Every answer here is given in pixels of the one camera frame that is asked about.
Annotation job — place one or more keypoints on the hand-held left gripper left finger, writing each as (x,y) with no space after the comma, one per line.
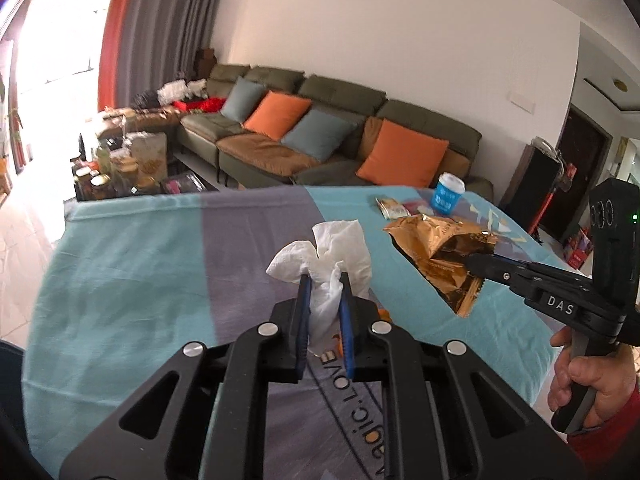
(302,330)

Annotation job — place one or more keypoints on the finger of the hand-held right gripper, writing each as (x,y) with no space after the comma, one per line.
(500,277)
(550,274)

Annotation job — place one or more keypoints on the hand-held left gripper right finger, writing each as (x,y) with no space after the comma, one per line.
(346,330)

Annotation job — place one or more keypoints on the large gold snack wrapper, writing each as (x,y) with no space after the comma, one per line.
(435,250)

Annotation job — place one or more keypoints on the white tissue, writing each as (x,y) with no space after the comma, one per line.
(340,240)

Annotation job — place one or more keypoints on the person's right forearm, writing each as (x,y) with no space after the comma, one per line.
(615,447)

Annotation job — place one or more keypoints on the person's right hand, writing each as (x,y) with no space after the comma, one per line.
(615,380)

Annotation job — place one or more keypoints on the red gift boxes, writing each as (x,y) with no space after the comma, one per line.
(580,250)

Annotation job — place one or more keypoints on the red stick vacuum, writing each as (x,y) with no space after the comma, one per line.
(547,200)

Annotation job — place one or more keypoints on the black floor speaker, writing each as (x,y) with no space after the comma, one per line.
(530,185)

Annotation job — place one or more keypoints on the blue paper cup white lid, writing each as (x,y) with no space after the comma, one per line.
(447,197)

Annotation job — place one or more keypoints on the dark brown door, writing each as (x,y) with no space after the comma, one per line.
(582,160)

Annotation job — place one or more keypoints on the maroon snack packet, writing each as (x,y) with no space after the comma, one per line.
(420,207)

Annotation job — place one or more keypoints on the beige snack packet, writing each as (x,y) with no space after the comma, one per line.
(392,207)

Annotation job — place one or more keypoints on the orange cushion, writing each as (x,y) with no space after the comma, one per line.
(402,152)
(277,115)

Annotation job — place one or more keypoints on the teal grey printed tablecloth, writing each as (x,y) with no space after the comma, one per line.
(150,285)

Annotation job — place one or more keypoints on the dark coffee table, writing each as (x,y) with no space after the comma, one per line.
(190,185)

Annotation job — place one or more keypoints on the blue grey cushion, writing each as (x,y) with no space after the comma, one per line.
(320,135)
(242,100)

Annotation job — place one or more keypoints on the green brown sofa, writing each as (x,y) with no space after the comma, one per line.
(345,92)

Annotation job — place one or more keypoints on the red cloth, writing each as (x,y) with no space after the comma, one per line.
(200,105)

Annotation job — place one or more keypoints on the white clothes pile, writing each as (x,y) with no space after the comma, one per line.
(177,91)

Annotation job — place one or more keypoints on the grey orange curtain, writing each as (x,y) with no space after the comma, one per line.
(160,35)

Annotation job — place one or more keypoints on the white wall panel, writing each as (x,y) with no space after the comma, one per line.
(521,80)

